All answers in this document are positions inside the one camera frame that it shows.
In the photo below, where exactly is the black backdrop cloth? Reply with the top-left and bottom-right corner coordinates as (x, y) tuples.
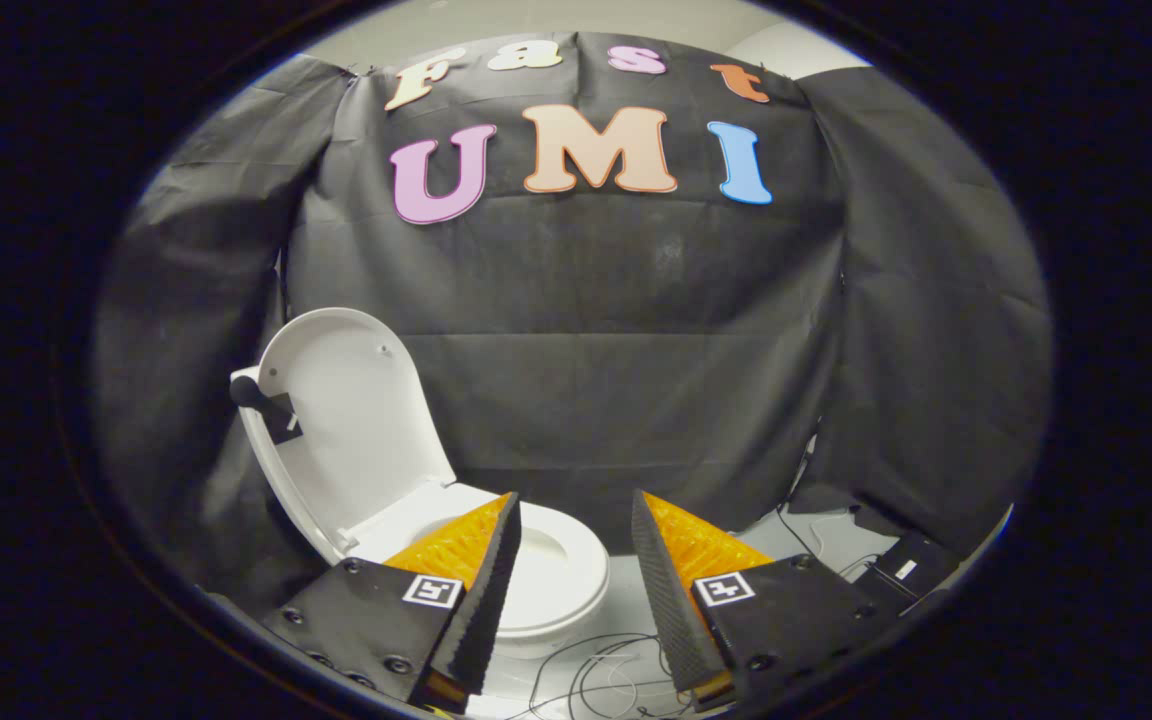
(91, 30), (1052, 611)

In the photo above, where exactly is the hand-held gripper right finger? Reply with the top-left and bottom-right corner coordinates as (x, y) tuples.
(631, 490), (903, 712)

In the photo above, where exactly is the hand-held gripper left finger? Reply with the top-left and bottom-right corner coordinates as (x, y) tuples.
(261, 492), (523, 714)

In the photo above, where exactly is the tangle of thin cables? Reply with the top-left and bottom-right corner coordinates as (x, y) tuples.
(501, 500), (882, 720)

